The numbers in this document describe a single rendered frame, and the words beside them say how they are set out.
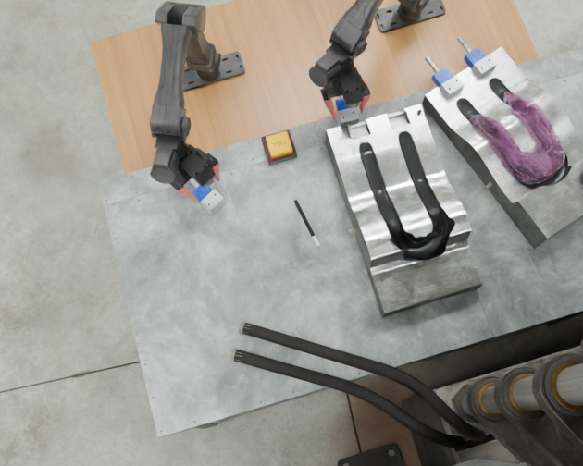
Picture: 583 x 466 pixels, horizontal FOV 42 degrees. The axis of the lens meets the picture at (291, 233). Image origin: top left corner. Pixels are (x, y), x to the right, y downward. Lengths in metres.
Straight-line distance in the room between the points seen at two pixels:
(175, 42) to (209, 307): 0.68
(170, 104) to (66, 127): 1.42
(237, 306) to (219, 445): 0.89
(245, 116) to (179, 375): 0.73
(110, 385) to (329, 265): 1.14
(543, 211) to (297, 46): 0.82
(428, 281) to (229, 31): 0.91
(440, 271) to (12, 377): 1.65
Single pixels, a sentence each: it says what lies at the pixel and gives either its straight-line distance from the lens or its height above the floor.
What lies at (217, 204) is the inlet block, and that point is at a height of 0.85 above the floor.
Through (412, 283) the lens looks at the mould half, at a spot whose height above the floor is 0.86.
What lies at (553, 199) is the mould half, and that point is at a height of 0.91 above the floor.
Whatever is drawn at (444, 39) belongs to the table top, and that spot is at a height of 0.80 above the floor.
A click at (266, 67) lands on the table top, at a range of 2.17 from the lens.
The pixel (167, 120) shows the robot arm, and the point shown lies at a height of 1.17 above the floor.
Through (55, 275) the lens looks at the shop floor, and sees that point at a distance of 2.93.
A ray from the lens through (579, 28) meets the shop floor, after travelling 3.34.
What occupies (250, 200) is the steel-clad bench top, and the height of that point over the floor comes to 0.80.
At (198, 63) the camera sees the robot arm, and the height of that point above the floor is 0.95.
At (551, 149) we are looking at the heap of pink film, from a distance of 2.06.
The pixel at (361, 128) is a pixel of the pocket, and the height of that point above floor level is 0.86.
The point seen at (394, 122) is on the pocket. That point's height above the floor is 0.86.
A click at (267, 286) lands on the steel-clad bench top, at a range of 1.96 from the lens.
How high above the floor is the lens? 2.72
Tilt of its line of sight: 75 degrees down
